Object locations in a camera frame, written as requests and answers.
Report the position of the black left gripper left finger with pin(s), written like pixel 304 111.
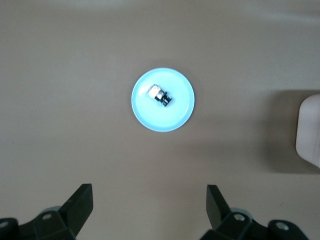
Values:
pixel 75 212

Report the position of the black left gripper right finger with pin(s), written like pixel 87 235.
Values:
pixel 220 217

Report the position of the brown table cover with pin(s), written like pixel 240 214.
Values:
pixel 50 50

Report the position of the black and orange switch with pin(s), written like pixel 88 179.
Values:
pixel 161 96

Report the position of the white lidded storage box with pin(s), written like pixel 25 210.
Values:
pixel 310 130

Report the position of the light blue round plate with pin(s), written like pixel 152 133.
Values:
pixel 162 117

